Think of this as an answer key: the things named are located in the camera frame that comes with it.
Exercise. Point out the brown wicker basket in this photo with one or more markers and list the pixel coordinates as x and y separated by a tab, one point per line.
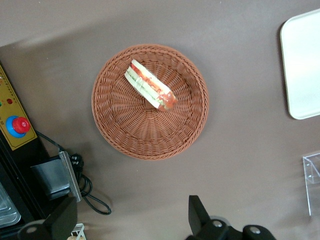
140	130

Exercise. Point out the small white frame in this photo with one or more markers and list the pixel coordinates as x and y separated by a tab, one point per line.
78	231

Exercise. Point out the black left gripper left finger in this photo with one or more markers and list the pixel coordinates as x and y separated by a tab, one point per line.
58	220

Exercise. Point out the silver metal pan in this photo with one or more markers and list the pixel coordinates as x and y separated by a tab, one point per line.
7	212

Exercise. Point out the black control box yellow panel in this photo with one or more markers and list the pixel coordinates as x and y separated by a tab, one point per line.
15	160

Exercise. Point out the clear acrylic box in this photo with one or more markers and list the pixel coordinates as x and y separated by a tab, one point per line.
313	175

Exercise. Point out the white plastic tray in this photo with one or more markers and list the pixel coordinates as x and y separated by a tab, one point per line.
303	72

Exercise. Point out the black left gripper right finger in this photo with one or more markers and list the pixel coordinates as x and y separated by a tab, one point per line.
200	222

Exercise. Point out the plastic-wrapped sandwich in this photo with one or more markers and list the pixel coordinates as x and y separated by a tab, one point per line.
150	85

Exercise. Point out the black plug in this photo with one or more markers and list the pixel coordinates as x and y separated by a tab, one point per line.
77	163

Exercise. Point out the red emergency stop button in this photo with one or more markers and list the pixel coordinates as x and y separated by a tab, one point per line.
21	125

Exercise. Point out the grey metal bracket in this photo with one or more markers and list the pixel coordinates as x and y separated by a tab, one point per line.
58	177

